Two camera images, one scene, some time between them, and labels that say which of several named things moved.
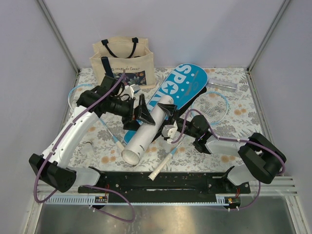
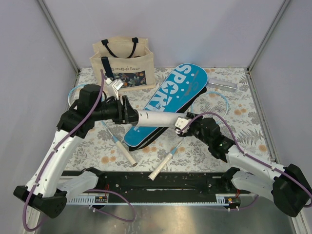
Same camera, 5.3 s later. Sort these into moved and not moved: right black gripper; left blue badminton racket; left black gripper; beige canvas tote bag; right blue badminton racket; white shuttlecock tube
Moved: white shuttlecock tube; left black gripper; right black gripper
Not moved: right blue badminton racket; left blue badminton racket; beige canvas tote bag
